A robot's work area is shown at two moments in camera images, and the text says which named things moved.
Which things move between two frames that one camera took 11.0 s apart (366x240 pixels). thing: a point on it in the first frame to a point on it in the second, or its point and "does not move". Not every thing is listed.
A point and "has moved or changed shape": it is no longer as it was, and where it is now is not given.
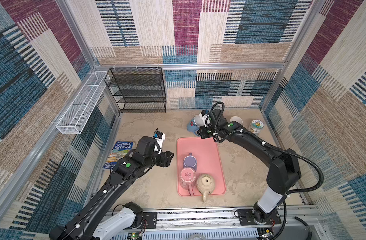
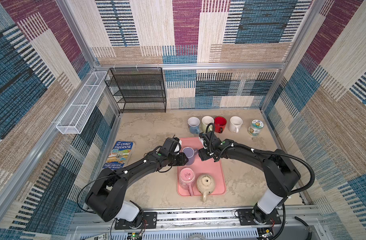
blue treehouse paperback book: [120, 150] does not move
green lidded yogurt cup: [256, 126] does not move
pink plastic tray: [208, 162] does not move
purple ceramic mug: [190, 161] has moved or changed shape
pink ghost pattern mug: [187, 179] does not move
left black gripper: [165, 159] to [181, 161]
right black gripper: [202, 130] to [202, 154]
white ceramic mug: [237, 119] does not move
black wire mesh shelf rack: [138, 90] does not move
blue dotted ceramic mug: [195, 124] has moved or changed shape
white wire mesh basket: [73, 121] does not move
